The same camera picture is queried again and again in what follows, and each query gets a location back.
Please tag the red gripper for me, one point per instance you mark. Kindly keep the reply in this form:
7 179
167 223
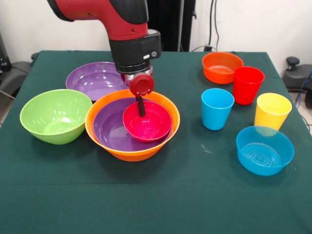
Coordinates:
142 85

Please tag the pink plastic bowl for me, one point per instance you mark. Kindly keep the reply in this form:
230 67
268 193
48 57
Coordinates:
148 126

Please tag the purple plastic bowl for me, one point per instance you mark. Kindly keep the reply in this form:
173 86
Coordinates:
109 126
95 78

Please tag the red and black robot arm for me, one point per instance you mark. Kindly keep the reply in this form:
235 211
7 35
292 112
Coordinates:
126 31

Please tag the large orange plastic bowl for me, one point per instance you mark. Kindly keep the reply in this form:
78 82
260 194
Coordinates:
132 156

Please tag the blue plastic cup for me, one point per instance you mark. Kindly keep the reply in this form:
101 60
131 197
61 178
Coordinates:
216 109

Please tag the green plastic bowl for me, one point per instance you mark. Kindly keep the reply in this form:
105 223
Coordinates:
56 117

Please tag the small red-orange plastic bowl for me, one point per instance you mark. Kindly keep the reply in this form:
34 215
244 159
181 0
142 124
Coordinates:
221 70

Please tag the dark green tablecloth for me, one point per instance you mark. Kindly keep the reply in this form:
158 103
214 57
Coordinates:
156 195

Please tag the red plastic cup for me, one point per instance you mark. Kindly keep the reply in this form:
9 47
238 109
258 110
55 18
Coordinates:
247 90

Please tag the yellow plastic cup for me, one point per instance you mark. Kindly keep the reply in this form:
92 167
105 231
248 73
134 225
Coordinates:
270 114

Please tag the black padded chair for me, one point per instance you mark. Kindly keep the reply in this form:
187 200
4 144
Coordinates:
14 75

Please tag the blue plastic bowl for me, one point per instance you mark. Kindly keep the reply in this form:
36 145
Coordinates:
264 156

